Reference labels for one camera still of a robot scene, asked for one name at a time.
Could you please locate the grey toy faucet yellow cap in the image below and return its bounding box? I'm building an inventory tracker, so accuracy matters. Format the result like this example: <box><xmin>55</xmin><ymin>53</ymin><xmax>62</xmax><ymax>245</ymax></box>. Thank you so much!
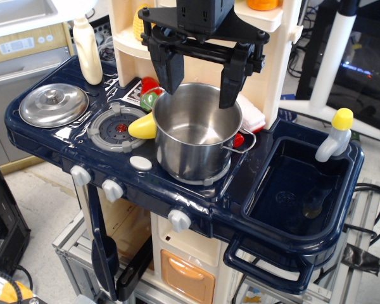
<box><xmin>315</xmin><ymin>108</ymin><xmax>353</xmax><ymax>163</ymax></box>

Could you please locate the orange toy on shelf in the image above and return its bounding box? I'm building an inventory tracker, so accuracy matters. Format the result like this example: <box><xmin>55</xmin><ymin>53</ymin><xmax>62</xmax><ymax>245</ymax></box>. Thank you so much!
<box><xmin>246</xmin><ymin>0</ymin><xmax>279</xmax><ymax>11</ymax></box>

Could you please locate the red green toy pepper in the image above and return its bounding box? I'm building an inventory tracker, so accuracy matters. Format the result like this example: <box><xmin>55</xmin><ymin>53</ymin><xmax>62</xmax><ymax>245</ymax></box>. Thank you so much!
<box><xmin>140</xmin><ymin>77</ymin><xmax>163</xmax><ymax>112</ymax></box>

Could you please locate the orange toy drawer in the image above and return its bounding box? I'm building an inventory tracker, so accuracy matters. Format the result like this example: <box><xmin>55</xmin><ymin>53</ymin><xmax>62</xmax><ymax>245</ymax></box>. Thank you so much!
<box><xmin>161</xmin><ymin>250</ymin><xmax>215</xmax><ymax>303</ymax></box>

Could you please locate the white pipe stand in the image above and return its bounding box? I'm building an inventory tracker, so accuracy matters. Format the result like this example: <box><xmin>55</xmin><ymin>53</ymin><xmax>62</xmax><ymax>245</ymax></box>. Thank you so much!
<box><xmin>279</xmin><ymin>1</ymin><xmax>362</xmax><ymax>122</ymax></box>

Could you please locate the stainless steel pot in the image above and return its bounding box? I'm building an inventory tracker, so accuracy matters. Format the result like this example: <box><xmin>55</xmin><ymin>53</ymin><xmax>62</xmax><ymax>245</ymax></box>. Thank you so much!
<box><xmin>152</xmin><ymin>83</ymin><xmax>243</xmax><ymax>186</ymax></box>

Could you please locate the black computer case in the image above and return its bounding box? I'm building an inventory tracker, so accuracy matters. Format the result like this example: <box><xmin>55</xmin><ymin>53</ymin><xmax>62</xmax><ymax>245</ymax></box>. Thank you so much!
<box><xmin>0</xmin><ymin>171</ymin><xmax>30</xmax><ymax>275</ymax></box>

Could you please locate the yellow toy banana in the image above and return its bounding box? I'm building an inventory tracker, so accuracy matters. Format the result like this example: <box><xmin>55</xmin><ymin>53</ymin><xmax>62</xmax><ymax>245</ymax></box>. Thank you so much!
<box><xmin>128</xmin><ymin>113</ymin><xmax>157</xmax><ymax>139</ymax></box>

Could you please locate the navy toy kitchen counter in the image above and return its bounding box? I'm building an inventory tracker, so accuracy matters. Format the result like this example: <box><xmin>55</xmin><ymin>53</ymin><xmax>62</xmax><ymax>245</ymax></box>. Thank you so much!
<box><xmin>4</xmin><ymin>58</ymin><xmax>364</xmax><ymax>300</ymax></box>

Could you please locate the grey oval button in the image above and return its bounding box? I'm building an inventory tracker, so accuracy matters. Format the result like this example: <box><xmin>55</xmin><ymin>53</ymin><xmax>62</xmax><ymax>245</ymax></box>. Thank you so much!
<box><xmin>129</xmin><ymin>156</ymin><xmax>153</xmax><ymax>171</ymax></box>

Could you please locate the black cable right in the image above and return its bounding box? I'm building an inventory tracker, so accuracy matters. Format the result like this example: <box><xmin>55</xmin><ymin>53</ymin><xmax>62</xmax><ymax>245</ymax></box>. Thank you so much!
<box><xmin>313</xmin><ymin>182</ymin><xmax>380</xmax><ymax>284</ymax></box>

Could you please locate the navy toy spatula hanging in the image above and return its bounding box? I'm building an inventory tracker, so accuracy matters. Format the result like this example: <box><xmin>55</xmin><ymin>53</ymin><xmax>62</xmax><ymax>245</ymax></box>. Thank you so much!
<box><xmin>87</xmin><ymin>184</ymin><xmax>119</xmax><ymax>301</ymax></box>

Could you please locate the cream toy bottle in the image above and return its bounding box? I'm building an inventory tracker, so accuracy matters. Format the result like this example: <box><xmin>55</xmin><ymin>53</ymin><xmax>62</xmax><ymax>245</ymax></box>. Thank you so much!
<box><xmin>73</xmin><ymin>15</ymin><xmax>103</xmax><ymax>86</ymax></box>

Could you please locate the steel pot lid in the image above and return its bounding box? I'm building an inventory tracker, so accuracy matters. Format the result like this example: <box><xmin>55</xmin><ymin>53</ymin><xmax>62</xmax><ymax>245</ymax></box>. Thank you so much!
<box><xmin>19</xmin><ymin>83</ymin><xmax>89</xmax><ymax>129</ymax></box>

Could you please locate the aluminium frame table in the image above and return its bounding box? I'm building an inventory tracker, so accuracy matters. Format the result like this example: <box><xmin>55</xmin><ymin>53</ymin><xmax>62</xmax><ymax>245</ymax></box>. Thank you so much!
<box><xmin>53</xmin><ymin>184</ymin><xmax>380</xmax><ymax>303</ymax></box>

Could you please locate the grey stove knob left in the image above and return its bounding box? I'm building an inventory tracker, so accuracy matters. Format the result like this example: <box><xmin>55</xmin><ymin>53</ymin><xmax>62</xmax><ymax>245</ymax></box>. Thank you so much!
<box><xmin>70</xmin><ymin>165</ymin><xmax>92</xmax><ymax>187</ymax></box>

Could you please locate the grey stove knob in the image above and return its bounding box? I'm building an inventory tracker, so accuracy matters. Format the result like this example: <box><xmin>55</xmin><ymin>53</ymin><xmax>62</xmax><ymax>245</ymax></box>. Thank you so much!
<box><xmin>168</xmin><ymin>209</ymin><xmax>191</xmax><ymax>233</ymax></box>
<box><xmin>70</xmin><ymin>165</ymin><xmax>92</xmax><ymax>187</ymax></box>
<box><xmin>102</xmin><ymin>179</ymin><xmax>124</xmax><ymax>203</ymax></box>

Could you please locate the grey stove knob right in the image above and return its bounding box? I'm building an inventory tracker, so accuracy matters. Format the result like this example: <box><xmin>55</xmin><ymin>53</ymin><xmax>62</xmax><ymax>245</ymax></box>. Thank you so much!
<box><xmin>168</xmin><ymin>209</ymin><xmax>191</xmax><ymax>233</ymax></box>

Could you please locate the white sponge with red base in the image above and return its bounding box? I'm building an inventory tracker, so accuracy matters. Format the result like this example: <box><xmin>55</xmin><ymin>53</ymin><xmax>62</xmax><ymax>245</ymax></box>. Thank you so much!
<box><xmin>236</xmin><ymin>94</ymin><xmax>266</xmax><ymax>133</ymax></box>

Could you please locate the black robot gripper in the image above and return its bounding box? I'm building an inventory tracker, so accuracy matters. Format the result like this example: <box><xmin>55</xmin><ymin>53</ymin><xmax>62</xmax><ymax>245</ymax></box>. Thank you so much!
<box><xmin>138</xmin><ymin>1</ymin><xmax>270</xmax><ymax>109</ymax></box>

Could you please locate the grey stove knob middle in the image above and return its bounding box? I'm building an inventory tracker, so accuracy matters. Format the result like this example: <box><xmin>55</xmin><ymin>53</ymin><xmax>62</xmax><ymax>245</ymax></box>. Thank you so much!
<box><xmin>102</xmin><ymin>179</ymin><xmax>124</xmax><ymax>203</ymax></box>

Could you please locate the toy dishwasher appliance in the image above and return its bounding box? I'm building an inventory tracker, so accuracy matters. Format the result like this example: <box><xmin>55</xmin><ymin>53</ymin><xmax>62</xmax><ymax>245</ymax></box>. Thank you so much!
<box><xmin>0</xmin><ymin>0</ymin><xmax>97</xmax><ymax>170</ymax></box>

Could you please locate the red toy piece behind pot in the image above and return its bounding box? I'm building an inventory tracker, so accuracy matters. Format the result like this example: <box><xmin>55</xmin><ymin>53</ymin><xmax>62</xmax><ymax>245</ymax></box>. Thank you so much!
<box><xmin>233</xmin><ymin>133</ymin><xmax>244</xmax><ymax>148</ymax></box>

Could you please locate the grey toy stove burner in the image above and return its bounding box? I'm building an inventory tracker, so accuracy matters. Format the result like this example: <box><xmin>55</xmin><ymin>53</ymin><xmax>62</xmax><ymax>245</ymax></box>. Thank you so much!
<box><xmin>87</xmin><ymin>103</ymin><xmax>146</xmax><ymax>153</ymax></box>

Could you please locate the yellow toy corn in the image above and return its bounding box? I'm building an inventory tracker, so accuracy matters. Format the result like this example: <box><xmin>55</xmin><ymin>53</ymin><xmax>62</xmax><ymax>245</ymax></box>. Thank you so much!
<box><xmin>132</xmin><ymin>3</ymin><xmax>154</xmax><ymax>42</ymax></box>

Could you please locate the cream toy kitchen shelf tower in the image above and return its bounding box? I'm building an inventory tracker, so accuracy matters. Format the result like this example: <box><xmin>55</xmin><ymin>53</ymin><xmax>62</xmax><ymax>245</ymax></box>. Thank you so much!
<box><xmin>108</xmin><ymin>0</ymin><xmax>302</xmax><ymax>130</ymax></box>

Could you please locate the navy toy oven door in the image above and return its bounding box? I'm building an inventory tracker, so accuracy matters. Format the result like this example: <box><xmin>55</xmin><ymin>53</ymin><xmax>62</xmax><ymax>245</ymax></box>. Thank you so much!
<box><xmin>116</xmin><ymin>250</ymin><xmax>153</xmax><ymax>301</ymax></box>

